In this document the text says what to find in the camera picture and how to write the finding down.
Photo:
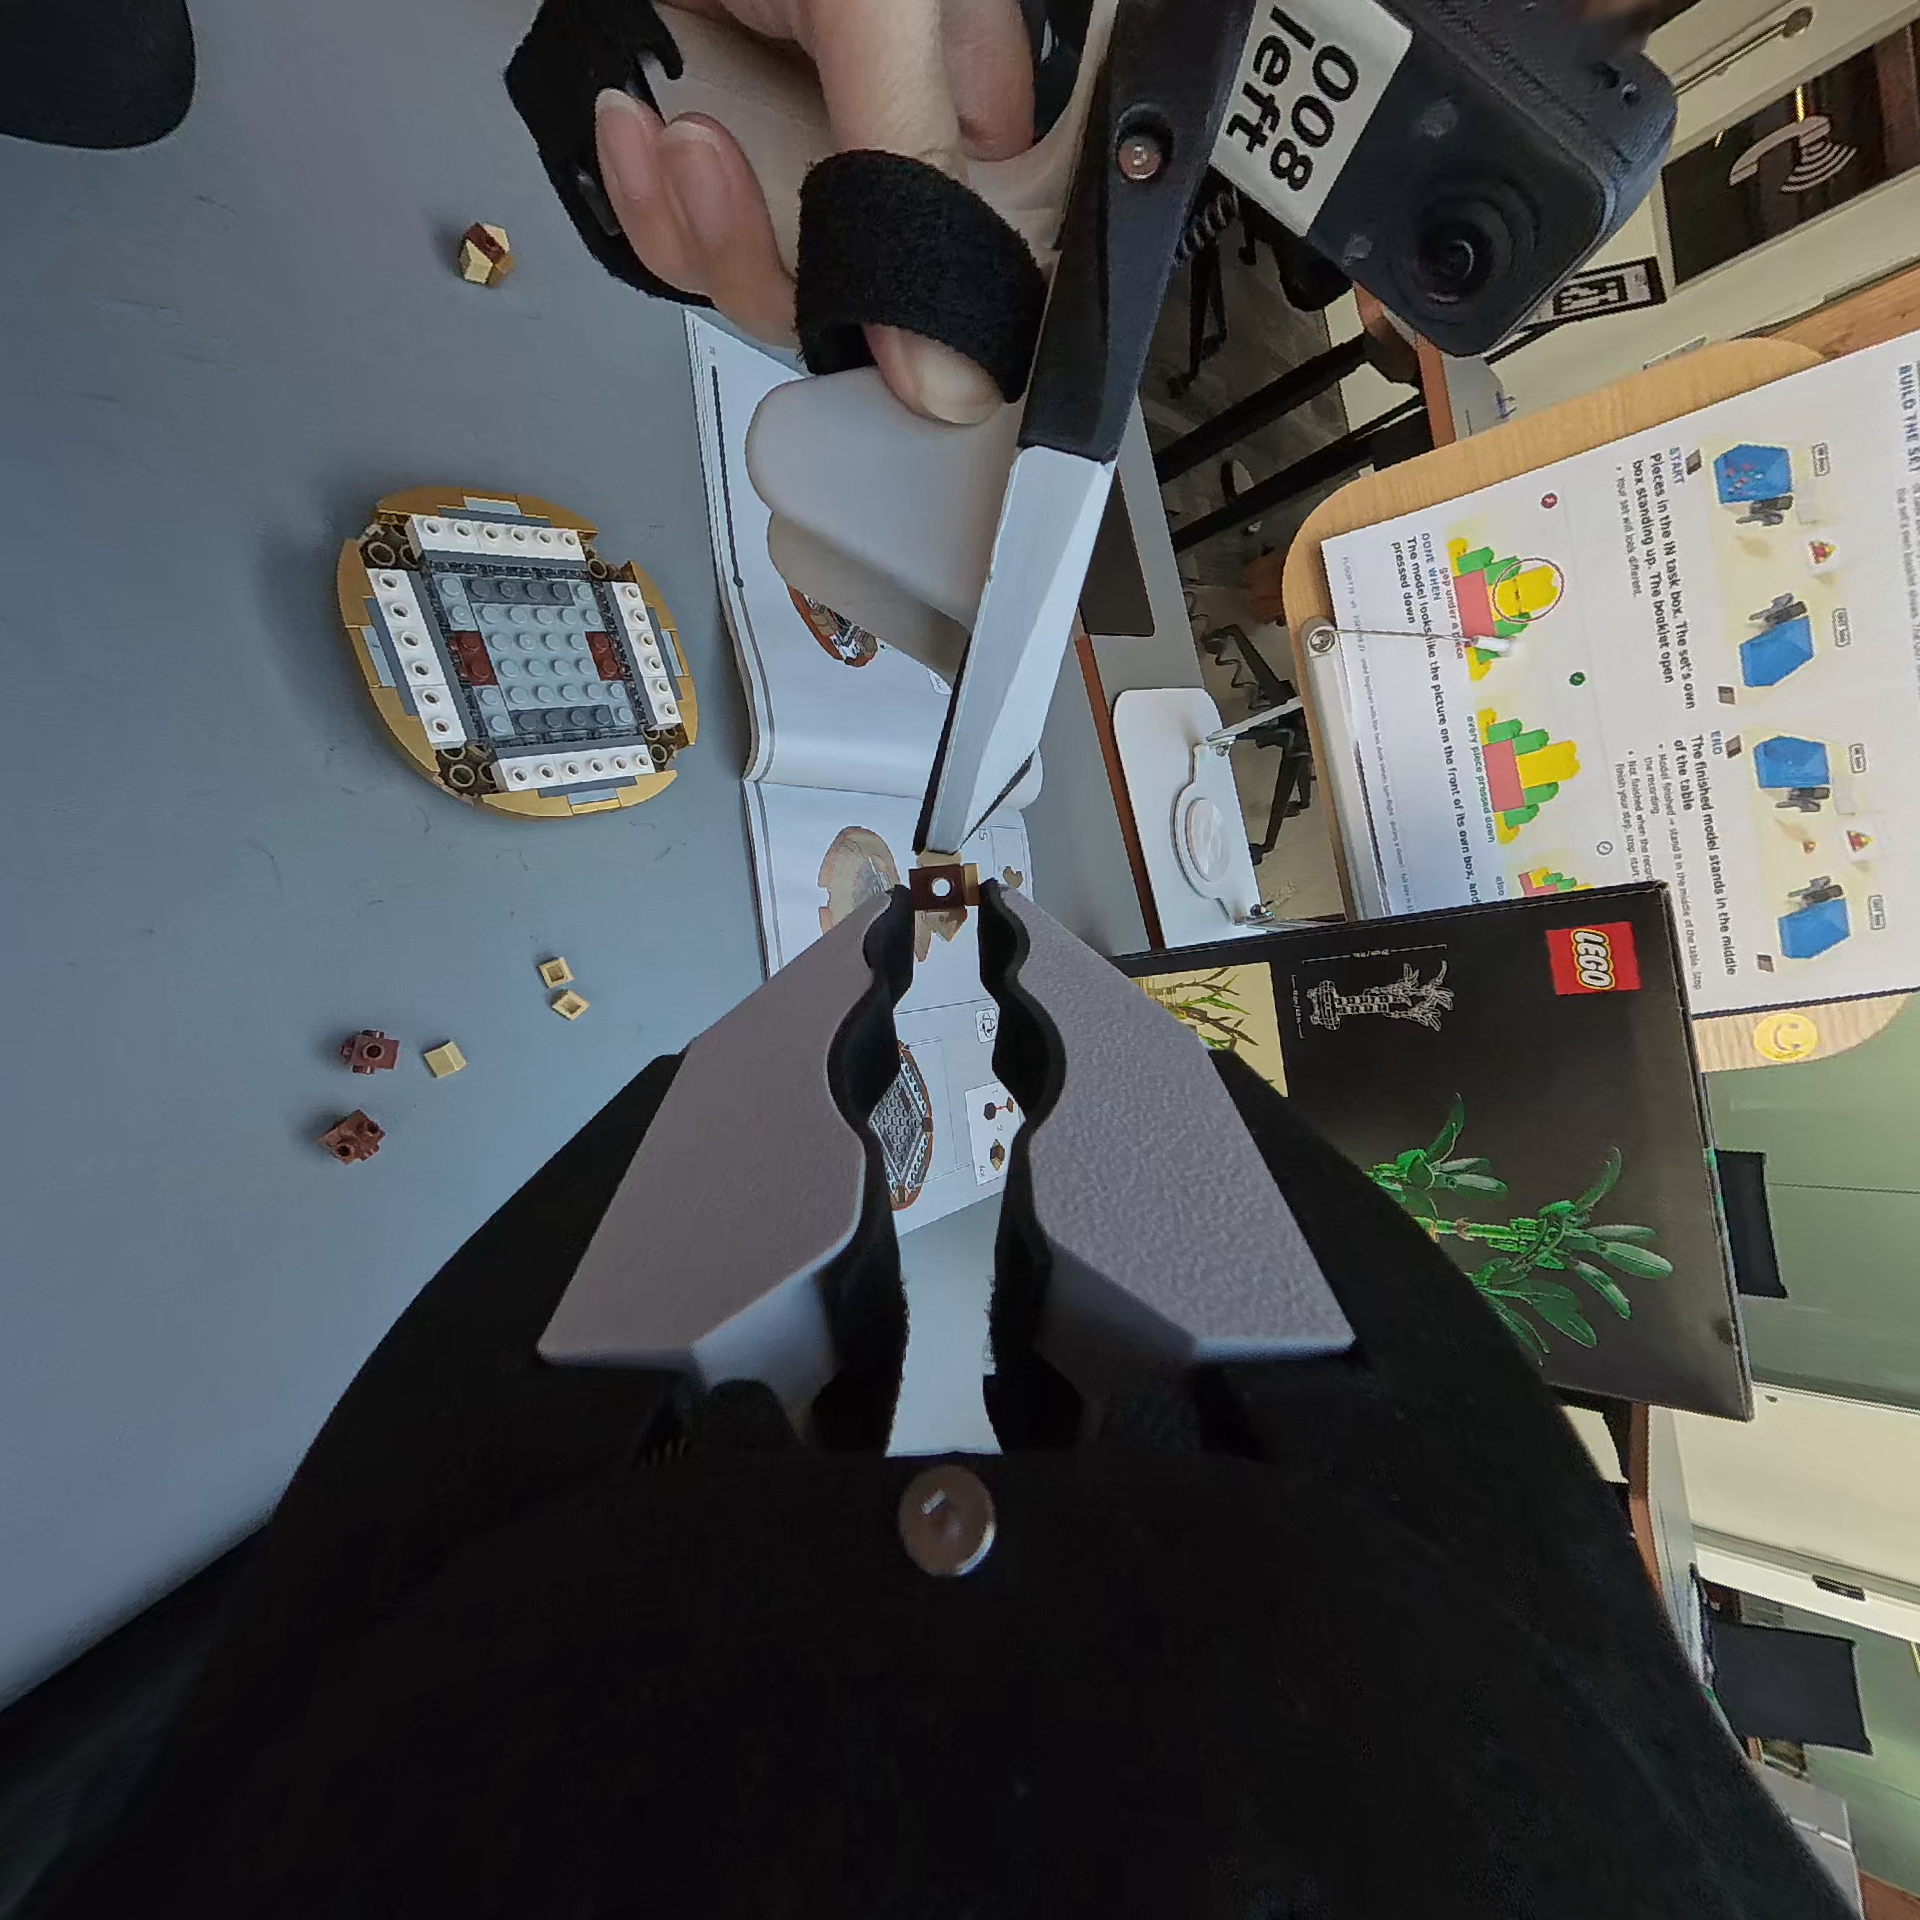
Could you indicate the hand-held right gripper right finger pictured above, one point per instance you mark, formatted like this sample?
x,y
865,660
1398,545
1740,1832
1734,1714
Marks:
x,y
1172,1201

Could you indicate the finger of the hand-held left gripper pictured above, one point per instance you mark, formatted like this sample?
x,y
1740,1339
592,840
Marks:
x,y
1037,598

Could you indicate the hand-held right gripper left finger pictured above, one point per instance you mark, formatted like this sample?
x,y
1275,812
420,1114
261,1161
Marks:
x,y
721,1201

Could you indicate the small brown tan lego assembly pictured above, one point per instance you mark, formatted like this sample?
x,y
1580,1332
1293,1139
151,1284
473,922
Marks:
x,y
484,253
943,885

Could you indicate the small brown lego brick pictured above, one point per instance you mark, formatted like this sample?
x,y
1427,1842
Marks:
x,y
369,1052
352,1139

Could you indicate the round lego base model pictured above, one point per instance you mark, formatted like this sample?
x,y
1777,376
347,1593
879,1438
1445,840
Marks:
x,y
517,651

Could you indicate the lego instruction booklet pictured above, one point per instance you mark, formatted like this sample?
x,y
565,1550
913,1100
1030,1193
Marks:
x,y
757,733

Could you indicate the black lego set box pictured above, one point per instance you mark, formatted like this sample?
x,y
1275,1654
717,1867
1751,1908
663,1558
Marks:
x,y
1501,1078

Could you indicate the person's left hand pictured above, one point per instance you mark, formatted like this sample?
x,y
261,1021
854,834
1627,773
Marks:
x,y
705,195

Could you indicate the white sign stand base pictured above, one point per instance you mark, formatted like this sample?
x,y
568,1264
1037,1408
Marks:
x,y
1172,749

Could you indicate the printed task instruction sheet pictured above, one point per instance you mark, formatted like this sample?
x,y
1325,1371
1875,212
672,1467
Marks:
x,y
1424,721

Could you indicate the wooden sign board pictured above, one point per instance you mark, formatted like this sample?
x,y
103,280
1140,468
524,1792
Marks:
x,y
1501,442

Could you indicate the small black white tag sign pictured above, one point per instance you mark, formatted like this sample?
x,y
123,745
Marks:
x,y
1598,304

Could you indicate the yellow smiley sticker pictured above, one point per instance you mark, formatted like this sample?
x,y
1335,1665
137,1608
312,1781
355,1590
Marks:
x,y
1779,1037

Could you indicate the black wrist rest pad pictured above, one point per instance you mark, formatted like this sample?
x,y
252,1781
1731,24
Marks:
x,y
89,66

